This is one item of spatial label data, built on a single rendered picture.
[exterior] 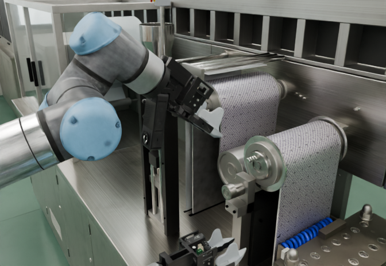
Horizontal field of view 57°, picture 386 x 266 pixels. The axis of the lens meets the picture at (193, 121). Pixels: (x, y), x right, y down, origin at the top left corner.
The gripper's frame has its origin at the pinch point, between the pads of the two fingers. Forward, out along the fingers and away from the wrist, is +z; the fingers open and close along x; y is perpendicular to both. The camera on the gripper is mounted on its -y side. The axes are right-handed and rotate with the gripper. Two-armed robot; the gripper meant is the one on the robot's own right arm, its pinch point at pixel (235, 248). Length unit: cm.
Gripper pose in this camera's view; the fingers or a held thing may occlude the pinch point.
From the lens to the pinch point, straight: 90.3
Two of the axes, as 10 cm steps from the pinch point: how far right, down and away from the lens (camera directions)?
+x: -5.7, -3.0, 7.6
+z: 8.2, -2.1, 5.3
